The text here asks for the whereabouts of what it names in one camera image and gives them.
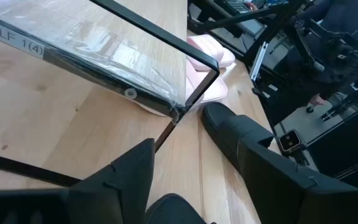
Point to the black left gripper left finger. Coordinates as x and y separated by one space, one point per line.
120 193

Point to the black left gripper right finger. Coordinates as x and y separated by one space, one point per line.
259 161

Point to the black slide sandal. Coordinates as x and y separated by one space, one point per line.
172 211

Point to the pink slide sandal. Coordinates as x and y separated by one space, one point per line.
210 46
213 90

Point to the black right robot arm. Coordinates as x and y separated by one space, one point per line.
337 62

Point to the person's hand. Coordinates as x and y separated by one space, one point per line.
251 5

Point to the person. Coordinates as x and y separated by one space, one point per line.
337 12

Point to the small black camera module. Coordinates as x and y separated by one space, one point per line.
290 140

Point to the wooden shelf with black frame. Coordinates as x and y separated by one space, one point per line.
89 40

